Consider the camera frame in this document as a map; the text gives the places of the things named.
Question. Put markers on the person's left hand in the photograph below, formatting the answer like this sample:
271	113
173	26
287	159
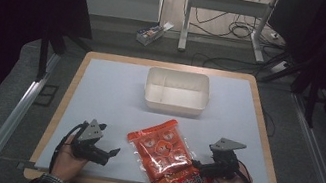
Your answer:
65	164

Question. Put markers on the white power strip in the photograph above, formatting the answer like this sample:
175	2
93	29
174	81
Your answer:
279	66

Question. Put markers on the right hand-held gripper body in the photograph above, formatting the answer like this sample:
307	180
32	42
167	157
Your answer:
224	161

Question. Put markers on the red snack bag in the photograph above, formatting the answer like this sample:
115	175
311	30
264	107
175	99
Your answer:
163	156

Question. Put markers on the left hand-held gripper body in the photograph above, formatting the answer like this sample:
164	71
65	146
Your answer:
89	134

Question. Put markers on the white plastic container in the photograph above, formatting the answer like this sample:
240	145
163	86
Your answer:
176	98

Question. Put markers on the white metal desk frame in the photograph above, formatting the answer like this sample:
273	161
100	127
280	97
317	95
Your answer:
228	5

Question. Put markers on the pale blue table mat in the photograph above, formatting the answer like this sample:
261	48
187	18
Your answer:
116	96

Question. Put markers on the black metal stand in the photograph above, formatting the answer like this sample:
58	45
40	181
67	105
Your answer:
43	57
310	104

